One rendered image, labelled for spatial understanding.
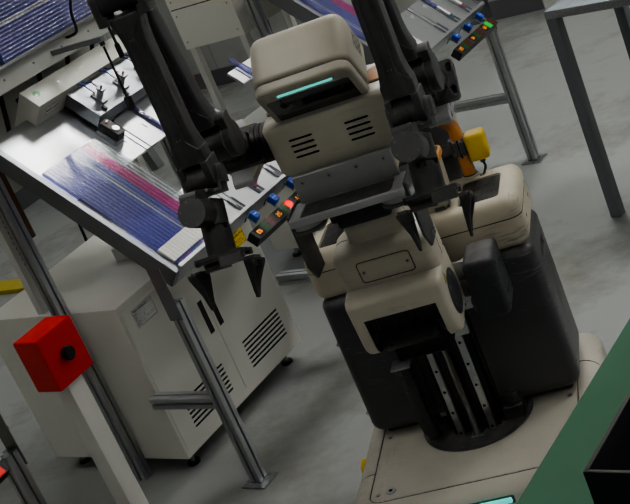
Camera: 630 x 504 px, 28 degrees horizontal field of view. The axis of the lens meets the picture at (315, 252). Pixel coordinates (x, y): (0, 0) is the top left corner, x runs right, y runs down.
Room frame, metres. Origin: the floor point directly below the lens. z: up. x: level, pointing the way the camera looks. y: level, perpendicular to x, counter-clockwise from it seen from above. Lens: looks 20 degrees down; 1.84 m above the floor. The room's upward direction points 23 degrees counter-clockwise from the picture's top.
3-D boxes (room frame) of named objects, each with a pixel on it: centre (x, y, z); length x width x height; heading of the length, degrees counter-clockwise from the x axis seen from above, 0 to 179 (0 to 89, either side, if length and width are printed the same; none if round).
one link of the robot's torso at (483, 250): (2.55, -0.21, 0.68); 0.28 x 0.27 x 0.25; 71
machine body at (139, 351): (4.05, 0.64, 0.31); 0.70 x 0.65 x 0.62; 139
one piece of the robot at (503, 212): (2.81, -0.24, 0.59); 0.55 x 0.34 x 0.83; 71
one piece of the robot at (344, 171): (2.45, -0.11, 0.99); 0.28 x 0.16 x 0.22; 71
